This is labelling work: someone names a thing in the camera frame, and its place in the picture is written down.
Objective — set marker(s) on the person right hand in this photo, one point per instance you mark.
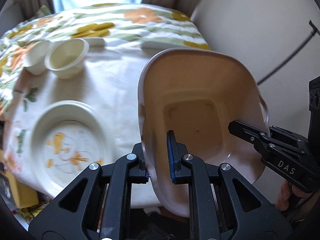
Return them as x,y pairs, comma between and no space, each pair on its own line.
286,191

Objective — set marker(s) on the floral striped quilt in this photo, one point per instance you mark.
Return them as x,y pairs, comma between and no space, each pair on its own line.
130,22

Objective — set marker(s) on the striped pillow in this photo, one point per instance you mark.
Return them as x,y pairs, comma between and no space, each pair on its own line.
42,12

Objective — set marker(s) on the cream round bowl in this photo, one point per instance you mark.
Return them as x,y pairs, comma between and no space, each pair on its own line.
66,59

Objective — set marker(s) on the duck cartoon plate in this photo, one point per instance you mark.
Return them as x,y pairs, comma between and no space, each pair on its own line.
66,138

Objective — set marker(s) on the white ribbed bowl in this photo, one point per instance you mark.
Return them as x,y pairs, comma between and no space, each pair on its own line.
33,61

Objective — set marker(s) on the pink square handled bowl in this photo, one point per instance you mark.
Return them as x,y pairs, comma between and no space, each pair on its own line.
196,94

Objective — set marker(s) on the cream floral tablecloth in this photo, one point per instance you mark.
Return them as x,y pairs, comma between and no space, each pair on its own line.
108,83

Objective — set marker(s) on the black curved lamp stand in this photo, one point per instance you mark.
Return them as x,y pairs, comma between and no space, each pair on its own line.
314,32

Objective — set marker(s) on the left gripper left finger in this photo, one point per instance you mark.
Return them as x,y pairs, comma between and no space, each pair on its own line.
96,204

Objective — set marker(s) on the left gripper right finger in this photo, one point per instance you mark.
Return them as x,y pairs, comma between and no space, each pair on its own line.
222,203

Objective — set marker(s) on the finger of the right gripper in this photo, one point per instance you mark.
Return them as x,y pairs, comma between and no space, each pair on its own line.
249,134

